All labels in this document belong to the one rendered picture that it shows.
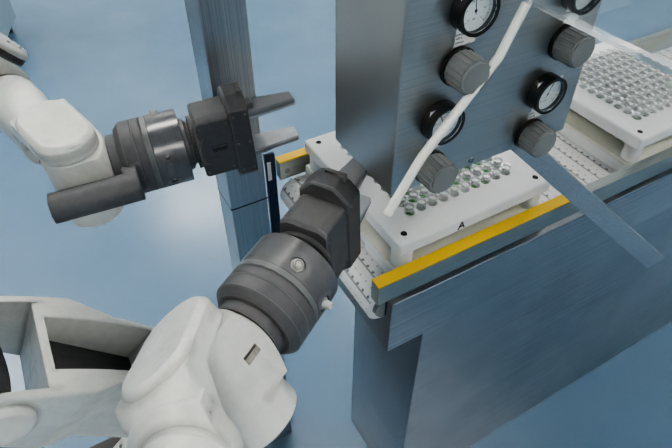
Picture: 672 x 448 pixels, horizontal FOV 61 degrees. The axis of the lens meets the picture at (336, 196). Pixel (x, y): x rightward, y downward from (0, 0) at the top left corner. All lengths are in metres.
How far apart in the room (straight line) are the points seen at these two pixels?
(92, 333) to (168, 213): 1.26
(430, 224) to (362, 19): 0.31
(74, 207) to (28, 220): 1.56
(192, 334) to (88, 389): 0.32
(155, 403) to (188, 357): 0.03
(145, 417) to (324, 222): 0.22
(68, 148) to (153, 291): 1.20
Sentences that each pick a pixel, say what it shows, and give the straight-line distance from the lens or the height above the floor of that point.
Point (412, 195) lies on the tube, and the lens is 0.74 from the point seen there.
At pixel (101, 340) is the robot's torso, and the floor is 0.70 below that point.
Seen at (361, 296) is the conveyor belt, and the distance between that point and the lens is 0.73.
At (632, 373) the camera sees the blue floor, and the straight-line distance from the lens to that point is 1.77.
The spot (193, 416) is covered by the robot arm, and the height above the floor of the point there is 1.01.
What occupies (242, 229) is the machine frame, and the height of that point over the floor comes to 0.72.
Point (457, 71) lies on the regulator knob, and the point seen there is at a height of 1.13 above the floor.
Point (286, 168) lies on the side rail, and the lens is 0.86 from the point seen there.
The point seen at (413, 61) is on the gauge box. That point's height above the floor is 1.14.
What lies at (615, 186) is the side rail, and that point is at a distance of 0.91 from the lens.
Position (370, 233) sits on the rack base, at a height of 0.82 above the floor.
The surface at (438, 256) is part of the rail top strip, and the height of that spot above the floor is 0.84.
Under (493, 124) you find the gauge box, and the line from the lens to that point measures 0.56.
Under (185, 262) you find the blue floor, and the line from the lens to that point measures 1.88.
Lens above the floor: 1.35
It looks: 41 degrees down
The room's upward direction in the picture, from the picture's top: straight up
